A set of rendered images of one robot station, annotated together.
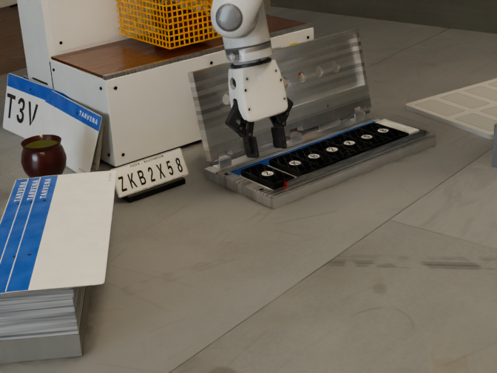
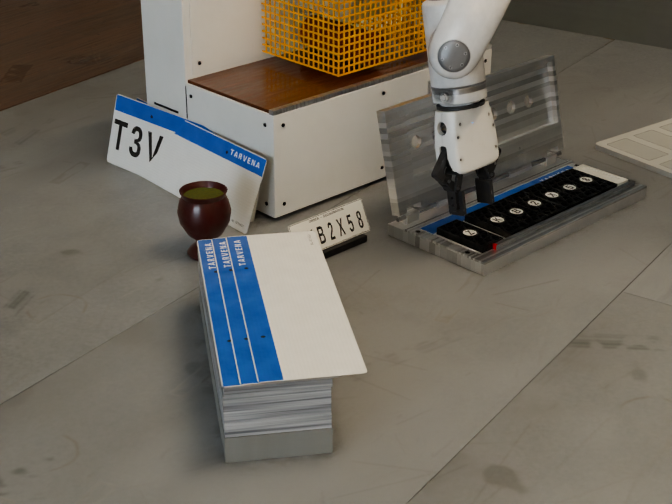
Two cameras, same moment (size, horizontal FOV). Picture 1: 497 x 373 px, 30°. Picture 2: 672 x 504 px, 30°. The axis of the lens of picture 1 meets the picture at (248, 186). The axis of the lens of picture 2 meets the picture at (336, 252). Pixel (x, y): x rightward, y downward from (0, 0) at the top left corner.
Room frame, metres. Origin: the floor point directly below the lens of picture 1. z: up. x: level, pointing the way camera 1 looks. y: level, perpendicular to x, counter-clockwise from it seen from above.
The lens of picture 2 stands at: (-0.17, 0.37, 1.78)
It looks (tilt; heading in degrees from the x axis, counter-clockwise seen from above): 26 degrees down; 354
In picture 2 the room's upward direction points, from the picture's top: straight up
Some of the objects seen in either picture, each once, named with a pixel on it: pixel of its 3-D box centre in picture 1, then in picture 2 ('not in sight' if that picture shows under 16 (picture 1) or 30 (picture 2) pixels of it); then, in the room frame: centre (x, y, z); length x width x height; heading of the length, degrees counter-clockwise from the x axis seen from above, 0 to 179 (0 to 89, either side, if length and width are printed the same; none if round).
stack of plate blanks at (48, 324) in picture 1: (45, 257); (258, 337); (1.27, 0.32, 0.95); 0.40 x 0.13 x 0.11; 4
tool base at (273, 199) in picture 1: (322, 152); (521, 205); (1.73, -0.15, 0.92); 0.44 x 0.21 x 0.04; 128
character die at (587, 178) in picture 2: (382, 133); (585, 182); (1.80, -0.28, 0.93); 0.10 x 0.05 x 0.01; 37
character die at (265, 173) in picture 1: (267, 176); (469, 235); (1.60, -0.04, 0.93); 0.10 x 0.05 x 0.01; 38
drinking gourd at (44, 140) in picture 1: (45, 168); (204, 222); (1.64, 0.38, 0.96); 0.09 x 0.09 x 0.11
